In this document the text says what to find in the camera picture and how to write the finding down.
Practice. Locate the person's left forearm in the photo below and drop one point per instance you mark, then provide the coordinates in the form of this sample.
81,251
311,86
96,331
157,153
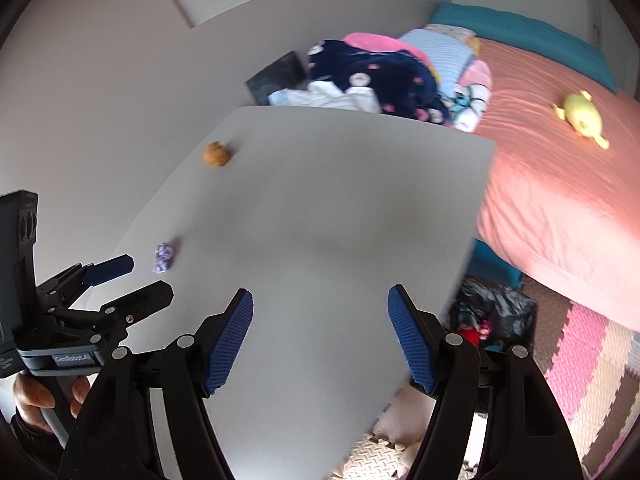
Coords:
30,452

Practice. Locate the white desk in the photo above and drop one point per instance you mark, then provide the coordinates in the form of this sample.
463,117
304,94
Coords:
325,235

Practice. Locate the pink fleece cloth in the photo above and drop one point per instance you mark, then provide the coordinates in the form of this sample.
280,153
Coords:
380,42

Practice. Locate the pink white cartoon blanket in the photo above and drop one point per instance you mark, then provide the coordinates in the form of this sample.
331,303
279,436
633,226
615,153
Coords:
472,97

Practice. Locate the black box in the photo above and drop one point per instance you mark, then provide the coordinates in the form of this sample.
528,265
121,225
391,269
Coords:
277,77

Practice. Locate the orange crumpled ball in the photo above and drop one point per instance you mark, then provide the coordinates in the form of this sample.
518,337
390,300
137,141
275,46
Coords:
216,155

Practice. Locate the person's left hand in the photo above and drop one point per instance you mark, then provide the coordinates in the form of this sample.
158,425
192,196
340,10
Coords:
32,397

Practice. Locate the yellow knitted cloth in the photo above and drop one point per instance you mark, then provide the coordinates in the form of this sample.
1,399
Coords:
475,47

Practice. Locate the bed with pink sheet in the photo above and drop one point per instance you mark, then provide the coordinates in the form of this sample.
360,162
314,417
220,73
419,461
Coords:
550,200

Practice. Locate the teal pillow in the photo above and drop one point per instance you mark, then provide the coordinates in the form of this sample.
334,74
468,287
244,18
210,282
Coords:
525,30

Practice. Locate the pink scrap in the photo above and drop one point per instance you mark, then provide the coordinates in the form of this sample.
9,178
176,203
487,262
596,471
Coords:
484,329

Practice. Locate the white cloth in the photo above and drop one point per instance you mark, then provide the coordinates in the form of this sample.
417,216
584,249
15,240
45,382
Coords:
325,97

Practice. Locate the bin with black bag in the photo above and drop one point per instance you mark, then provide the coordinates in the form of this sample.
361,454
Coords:
500,300

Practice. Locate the purple wrapper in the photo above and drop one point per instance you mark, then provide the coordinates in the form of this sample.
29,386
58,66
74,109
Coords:
164,257

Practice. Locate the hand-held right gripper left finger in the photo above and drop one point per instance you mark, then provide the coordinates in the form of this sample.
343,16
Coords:
227,340

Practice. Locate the yellow plush toy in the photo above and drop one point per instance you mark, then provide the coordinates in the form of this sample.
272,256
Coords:
582,115

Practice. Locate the light blue dotted blanket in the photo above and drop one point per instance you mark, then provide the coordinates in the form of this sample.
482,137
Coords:
445,55

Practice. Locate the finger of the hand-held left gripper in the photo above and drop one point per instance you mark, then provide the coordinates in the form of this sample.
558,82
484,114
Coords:
140,302
110,267

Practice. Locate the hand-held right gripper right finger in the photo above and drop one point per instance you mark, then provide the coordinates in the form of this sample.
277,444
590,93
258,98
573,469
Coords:
410,340

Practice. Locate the navy printed blanket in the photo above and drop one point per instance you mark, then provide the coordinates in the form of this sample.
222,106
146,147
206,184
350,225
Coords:
380,72

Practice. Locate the red scrap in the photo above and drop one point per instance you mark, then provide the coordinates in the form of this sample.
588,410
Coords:
468,336

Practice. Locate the white patterned pillow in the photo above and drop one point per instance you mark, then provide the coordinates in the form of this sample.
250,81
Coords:
452,31

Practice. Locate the teal box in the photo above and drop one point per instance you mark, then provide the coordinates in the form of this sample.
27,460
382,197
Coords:
495,262

